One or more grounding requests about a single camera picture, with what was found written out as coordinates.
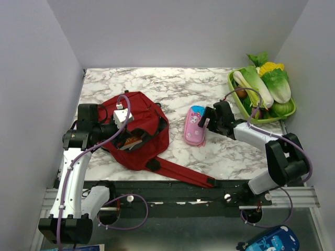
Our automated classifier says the pink blue pencil case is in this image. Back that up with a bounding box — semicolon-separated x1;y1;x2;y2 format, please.
184;106;205;146

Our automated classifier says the red student backpack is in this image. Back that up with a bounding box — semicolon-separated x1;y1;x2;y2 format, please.
103;92;217;188

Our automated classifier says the orange green Treehouse book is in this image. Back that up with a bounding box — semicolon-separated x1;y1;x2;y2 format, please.
119;132;147;151

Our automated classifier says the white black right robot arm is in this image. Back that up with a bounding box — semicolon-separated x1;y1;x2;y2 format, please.
198;100;312;205

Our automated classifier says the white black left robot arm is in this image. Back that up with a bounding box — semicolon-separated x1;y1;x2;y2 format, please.
38;104;118;244

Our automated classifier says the purple onion toy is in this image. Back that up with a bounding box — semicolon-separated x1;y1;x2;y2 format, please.
251;107;263;120

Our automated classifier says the brown mushroom toy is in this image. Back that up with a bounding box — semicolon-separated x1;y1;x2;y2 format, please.
236;89;248;100

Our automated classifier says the green vegetable basket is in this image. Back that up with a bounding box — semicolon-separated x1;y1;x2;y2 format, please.
227;68;297;125

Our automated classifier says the white green bok choy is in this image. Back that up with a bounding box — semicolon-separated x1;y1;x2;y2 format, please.
232;65;274;110

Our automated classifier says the green round pumpkin toy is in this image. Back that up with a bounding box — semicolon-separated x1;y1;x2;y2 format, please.
269;102;293;119

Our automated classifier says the green napa cabbage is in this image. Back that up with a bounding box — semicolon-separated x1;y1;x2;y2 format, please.
261;69;291;104

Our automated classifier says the yellow corn toy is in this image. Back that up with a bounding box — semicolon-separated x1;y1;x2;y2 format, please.
258;62;285;76

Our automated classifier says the green leafy vegetable toy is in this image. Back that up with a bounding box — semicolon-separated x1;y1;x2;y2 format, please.
247;51;268;67

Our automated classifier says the blue book at bottom edge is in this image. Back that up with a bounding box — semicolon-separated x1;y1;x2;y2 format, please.
53;244;105;251

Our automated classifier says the dark blue pencil case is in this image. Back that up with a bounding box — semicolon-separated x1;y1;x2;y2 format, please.
236;225;300;251

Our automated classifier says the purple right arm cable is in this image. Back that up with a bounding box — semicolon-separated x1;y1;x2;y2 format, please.
222;87;314;228

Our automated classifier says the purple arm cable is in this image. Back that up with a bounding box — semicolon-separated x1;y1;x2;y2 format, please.
222;87;314;228
55;94;149;251

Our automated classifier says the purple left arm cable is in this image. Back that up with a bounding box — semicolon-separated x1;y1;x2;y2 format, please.
55;94;149;251

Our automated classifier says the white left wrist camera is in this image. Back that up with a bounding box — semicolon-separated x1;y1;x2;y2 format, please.
113;104;128;128

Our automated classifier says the aluminium rail frame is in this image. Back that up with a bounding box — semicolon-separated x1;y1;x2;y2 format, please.
41;187;321;210

